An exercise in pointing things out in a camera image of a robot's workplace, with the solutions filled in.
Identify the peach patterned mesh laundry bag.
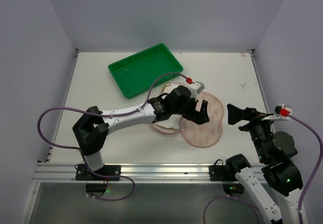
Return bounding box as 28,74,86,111
151,91,225,148

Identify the white bra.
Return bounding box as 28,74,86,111
156,115,181,130

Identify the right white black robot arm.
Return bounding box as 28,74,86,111
225,104,308,223

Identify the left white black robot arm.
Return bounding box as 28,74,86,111
72,82,209,172

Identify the green plastic tray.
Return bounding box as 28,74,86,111
108,43,183,99

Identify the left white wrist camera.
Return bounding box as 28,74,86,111
187,81,205,100

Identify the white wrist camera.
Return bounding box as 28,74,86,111
187,81,205,100
262,103,292,122

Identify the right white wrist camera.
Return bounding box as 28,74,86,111
262,103,292,122

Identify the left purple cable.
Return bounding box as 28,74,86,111
37,73,194,200

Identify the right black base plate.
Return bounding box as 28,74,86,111
208,159,237,182

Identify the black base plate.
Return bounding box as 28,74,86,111
74,164,121,181
208,159,237,182

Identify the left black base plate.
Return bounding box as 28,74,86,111
74,164,121,181

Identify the aluminium mounting rail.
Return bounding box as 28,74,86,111
32,162,212,184

